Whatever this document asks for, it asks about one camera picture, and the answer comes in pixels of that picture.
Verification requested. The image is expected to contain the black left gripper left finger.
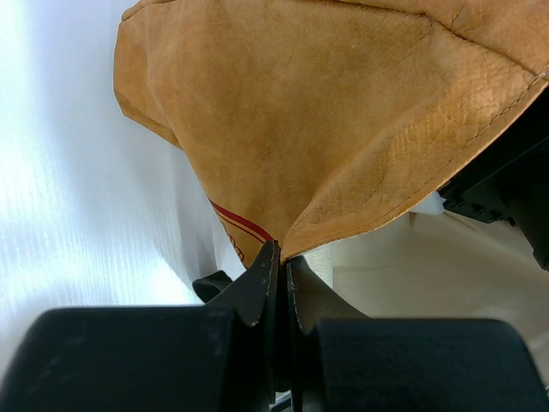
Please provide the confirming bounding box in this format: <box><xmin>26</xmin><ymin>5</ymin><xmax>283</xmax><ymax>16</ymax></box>
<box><xmin>1</xmin><ymin>241</ymin><xmax>280</xmax><ymax>411</ymax></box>

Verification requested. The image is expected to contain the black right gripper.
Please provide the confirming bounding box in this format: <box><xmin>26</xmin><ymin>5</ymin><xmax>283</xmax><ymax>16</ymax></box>
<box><xmin>438</xmin><ymin>92</ymin><xmax>548</xmax><ymax>270</ymax></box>

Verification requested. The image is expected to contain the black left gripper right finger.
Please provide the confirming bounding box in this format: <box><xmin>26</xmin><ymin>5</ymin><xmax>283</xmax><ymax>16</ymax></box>
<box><xmin>285</xmin><ymin>257</ymin><xmax>548</xmax><ymax>411</ymax></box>

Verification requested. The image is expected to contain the tan canvas tote bag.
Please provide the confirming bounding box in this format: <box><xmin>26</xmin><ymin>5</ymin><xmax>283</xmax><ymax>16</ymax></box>
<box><xmin>113</xmin><ymin>0</ymin><xmax>549</xmax><ymax>321</ymax></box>

